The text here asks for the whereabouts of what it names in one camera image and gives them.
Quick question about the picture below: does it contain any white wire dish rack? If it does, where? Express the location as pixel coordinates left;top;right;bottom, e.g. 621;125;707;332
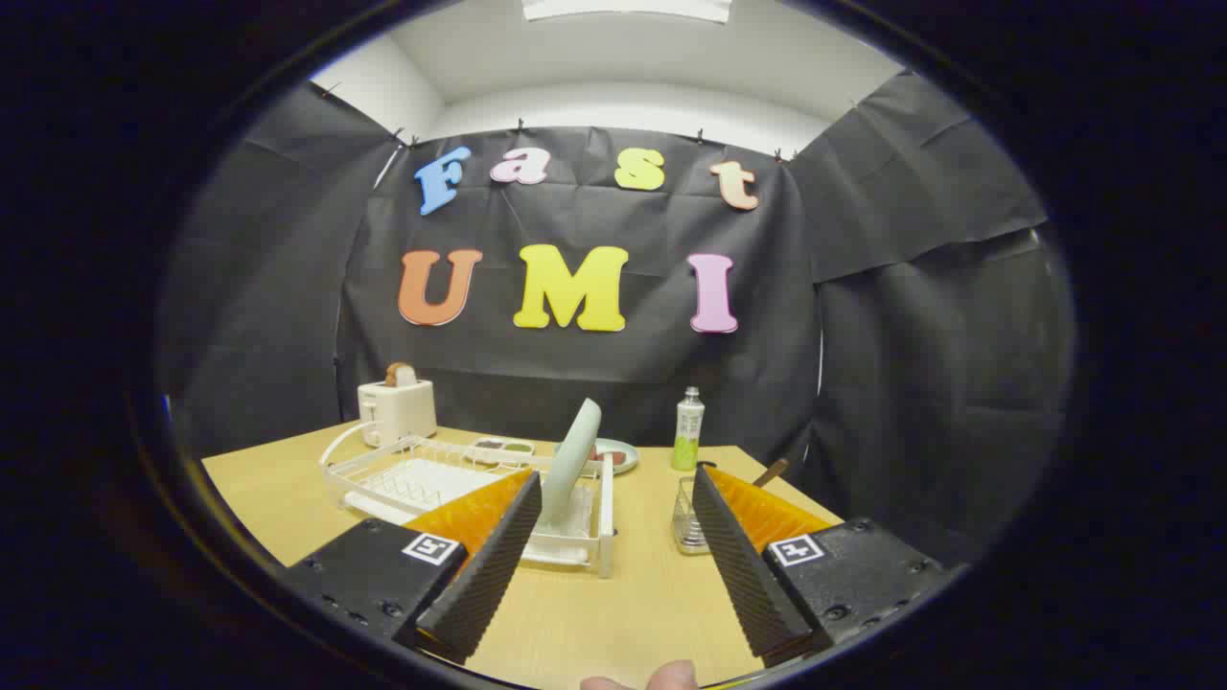
319;422;615;579

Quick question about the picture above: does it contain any white divided tray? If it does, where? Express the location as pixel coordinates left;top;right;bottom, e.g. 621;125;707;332
466;437;537;467

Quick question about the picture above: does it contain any pale green plate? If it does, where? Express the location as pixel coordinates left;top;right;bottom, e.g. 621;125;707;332
539;398;603;531

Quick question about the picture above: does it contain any white toaster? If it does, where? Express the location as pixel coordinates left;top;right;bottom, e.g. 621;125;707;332
358;379;438;449

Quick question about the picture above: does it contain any small metal wire basket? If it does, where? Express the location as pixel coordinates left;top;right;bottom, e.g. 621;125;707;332
672;476;715;556

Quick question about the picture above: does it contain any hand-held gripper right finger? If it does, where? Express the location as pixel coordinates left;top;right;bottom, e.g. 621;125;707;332
692;464;969;669

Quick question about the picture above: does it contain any black backdrop cloth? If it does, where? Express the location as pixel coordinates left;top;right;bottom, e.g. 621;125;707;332
158;69;1077;566

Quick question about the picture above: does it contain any drink bottle with green label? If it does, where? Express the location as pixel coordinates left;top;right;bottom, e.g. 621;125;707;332
671;386;706;472

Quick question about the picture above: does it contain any round pale green serving dish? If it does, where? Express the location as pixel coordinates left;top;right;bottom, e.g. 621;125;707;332
554;437;640;476

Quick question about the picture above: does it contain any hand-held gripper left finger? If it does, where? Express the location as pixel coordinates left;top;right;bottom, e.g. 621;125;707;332
285;468;544;666

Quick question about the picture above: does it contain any ceiling light panel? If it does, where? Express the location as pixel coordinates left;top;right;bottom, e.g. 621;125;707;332
521;0;733;24

